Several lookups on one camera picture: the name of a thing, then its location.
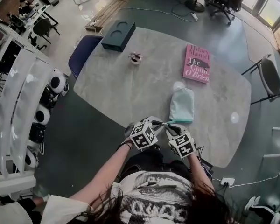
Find small white plant pot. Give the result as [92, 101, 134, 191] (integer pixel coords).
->
[128, 52, 143, 66]

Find white cable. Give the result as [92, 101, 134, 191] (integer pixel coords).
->
[228, 171, 280, 189]

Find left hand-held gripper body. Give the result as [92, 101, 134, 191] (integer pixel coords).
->
[130, 119, 159, 151]

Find grey chair with black frame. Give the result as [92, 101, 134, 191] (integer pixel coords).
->
[241, 54, 280, 105]

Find person's black trousers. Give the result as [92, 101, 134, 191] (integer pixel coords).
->
[118, 148, 192, 179]

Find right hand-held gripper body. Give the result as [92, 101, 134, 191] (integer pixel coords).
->
[168, 131, 196, 160]

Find mint green drawstring pouch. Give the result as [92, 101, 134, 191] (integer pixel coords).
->
[165, 87, 195, 124]

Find dark blue box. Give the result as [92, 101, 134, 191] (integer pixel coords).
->
[101, 20, 136, 53]

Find pink book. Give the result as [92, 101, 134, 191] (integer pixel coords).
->
[182, 43, 211, 84]

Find white desk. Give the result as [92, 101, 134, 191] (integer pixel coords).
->
[23, 2, 59, 32]

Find white round robot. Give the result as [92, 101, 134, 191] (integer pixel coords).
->
[34, 105, 51, 126]
[24, 148, 39, 169]
[48, 69, 70, 97]

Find person's right forearm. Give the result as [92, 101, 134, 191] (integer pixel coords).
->
[188, 153, 215, 192]

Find wooden plank strip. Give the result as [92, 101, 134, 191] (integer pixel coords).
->
[84, 0, 131, 32]

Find black round robot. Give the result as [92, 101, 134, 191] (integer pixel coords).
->
[39, 89, 56, 108]
[28, 123, 45, 143]

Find person's patterned shirt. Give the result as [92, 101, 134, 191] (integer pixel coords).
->
[46, 170, 196, 224]

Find blue chair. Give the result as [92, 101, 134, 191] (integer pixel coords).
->
[68, 35, 103, 79]

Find black office chair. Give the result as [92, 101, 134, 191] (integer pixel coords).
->
[205, 0, 243, 25]

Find person's left forearm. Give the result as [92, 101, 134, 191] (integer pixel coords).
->
[69, 145, 133, 205]

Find white shelf rack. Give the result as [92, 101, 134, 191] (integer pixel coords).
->
[0, 10, 68, 196]

